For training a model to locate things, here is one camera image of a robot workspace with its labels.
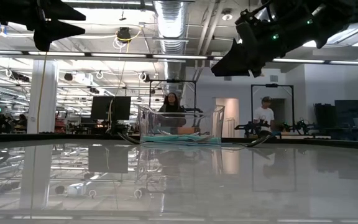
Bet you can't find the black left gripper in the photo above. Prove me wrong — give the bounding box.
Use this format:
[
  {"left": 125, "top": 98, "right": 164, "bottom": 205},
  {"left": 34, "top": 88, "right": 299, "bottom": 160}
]
[{"left": 0, "top": 0, "right": 87, "bottom": 52}]

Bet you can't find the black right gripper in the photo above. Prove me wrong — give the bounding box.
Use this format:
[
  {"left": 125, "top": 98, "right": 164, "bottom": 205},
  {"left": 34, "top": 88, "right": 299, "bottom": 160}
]
[{"left": 211, "top": 0, "right": 311, "bottom": 78}]

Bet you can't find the long white light strip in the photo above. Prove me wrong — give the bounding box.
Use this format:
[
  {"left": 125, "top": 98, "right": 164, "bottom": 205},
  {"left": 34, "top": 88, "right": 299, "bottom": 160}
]
[{"left": 0, "top": 49, "right": 358, "bottom": 67}]

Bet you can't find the person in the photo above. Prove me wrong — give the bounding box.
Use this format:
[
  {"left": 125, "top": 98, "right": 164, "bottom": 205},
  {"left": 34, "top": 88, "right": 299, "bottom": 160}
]
[
  {"left": 252, "top": 95, "right": 275, "bottom": 136},
  {"left": 17, "top": 113, "right": 28, "bottom": 128},
  {"left": 158, "top": 92, "right": 188, "bottom": 134}
]

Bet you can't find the white building column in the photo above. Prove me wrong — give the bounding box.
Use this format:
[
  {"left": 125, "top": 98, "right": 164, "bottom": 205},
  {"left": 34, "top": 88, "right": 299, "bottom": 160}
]
[{"left": 26, "top": 59, "right": 60, "bottom": 134}]

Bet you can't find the black computer monitor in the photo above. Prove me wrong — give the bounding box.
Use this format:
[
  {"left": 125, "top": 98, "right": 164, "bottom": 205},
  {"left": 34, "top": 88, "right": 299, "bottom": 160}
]
[{"left": 90, "top": 95, "right": 132, "bottom": 122}]

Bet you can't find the red cart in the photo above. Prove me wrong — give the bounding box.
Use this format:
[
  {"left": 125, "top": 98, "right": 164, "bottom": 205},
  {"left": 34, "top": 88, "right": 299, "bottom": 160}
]
[{"left": 53, "top": 118, "right": 68, "bottom": 134}]

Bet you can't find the clear plastic bin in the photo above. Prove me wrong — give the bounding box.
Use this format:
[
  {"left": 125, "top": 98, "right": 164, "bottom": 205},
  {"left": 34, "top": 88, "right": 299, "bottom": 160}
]
[{"left": 137, "top": 104, "right": 226, "bottom": 146}]

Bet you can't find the black equipment workstation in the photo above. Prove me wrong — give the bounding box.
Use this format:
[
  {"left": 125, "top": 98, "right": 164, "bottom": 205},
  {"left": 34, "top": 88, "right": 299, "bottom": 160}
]
[{"left": 314, "top": 99, "right": 358, "bottom": 141}]

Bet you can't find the silver ventilation duct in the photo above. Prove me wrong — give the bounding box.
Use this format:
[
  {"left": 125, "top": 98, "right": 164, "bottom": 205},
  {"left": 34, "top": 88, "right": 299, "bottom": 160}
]
[{"left": 152, "top": 0, "right": 190, "bottom": 91}]

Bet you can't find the yellow cable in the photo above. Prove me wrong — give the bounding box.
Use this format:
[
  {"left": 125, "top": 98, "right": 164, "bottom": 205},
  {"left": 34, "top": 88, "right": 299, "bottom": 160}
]
[
  {"left": 106, "top": 27, "right": 143, "bottom": 131},
  {"left": 35, "top": 51, "right": 50, "bottom": 133}
]

